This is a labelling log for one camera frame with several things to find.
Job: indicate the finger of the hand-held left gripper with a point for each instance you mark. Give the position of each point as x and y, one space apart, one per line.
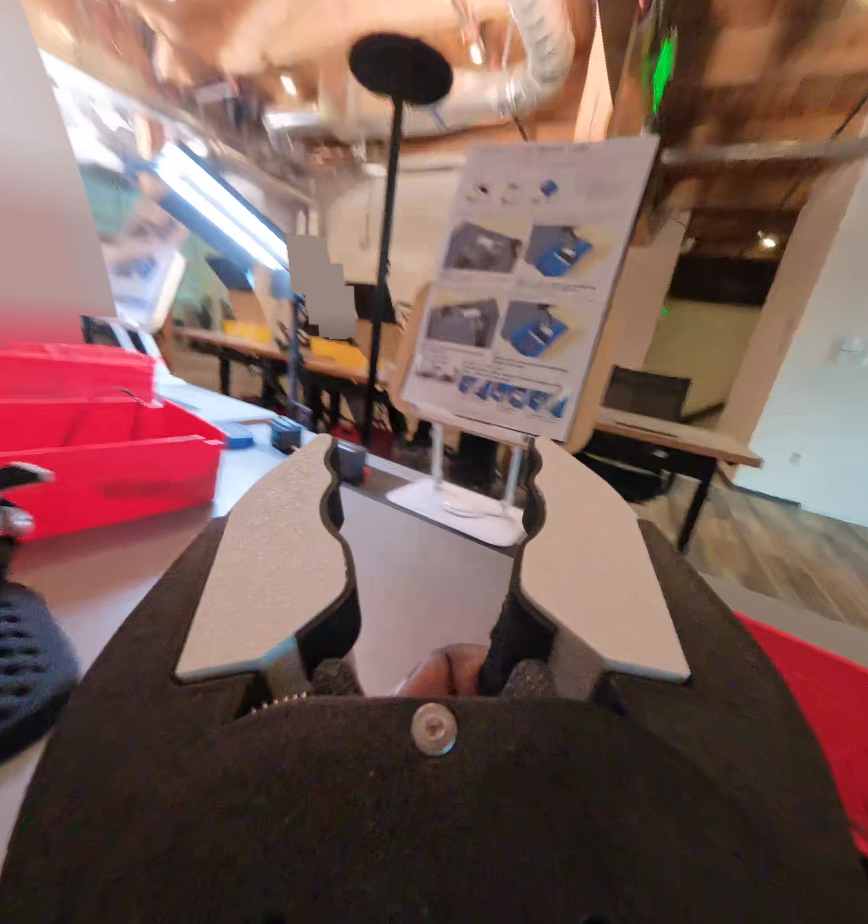
1 520
15 480

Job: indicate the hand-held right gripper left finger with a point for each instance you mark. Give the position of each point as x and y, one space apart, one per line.
275 563

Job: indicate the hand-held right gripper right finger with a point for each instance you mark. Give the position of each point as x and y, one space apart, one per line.
593 570

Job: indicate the red plastic bin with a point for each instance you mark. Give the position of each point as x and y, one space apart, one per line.
838 722
152 483
59 372

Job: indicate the person's right hand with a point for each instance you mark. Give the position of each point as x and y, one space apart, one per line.
441 671

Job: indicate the dark grey box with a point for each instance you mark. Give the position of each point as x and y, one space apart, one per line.
351 462

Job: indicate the grey device case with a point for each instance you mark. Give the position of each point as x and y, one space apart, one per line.
287 435

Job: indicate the blue tape roll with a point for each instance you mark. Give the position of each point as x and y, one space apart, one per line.
238 437

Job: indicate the black honeycomb pad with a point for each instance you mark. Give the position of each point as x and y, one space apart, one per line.
15 671

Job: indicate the wooden office desk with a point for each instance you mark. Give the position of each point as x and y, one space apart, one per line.
261 348
694 440

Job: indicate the black office chair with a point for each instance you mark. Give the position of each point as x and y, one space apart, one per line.
647 393

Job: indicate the instruction board on stand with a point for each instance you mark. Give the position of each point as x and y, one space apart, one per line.
145 281
520 289

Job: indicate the light panel on stand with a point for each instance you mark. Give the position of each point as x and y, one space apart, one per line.
217 206

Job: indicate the black disc on pole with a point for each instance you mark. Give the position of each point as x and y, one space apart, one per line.
401 68

